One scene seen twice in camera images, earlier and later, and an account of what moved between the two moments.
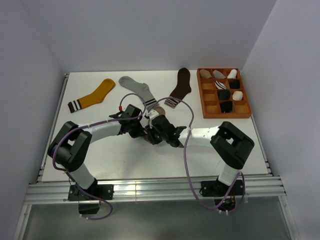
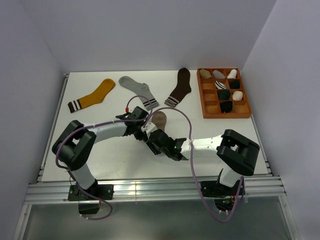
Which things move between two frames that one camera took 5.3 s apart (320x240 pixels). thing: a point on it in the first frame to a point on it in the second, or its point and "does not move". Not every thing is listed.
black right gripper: (150, 132) to (151, 146)
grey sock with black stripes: (142, 89) does not move
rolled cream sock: (237, 95) does not move
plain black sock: (224, 94) does not move
